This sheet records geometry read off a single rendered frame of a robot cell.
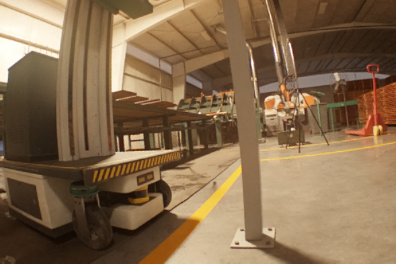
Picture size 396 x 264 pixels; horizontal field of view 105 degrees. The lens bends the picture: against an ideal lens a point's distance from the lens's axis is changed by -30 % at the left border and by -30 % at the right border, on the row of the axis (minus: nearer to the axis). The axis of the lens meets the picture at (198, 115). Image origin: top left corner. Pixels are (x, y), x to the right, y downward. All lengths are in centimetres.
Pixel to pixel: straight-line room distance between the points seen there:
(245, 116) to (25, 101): 95
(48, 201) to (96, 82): 68
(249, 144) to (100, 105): 79
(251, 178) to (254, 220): 15
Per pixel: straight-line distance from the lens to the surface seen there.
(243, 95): 72
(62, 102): 100
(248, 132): 71
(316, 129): 728
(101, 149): 118
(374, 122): 448
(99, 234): 79
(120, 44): 1126
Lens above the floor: 41
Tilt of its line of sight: 5 degrees up
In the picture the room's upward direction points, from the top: 5 degrees counter-clockwise
